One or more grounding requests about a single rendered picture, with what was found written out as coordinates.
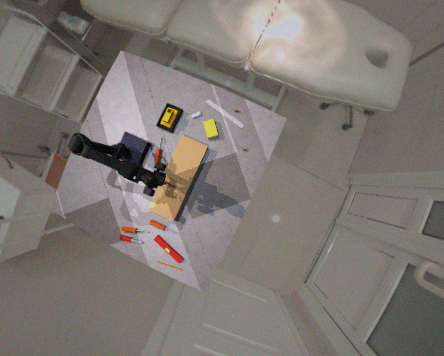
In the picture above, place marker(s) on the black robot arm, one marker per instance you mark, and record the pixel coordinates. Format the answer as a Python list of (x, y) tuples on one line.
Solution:
[(82, 146)]

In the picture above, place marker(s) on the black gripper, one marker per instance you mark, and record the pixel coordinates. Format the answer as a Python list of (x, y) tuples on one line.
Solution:
[(159, 166)]

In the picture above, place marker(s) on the red spirit level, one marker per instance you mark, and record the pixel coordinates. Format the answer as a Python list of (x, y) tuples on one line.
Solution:
[(168, 249)]

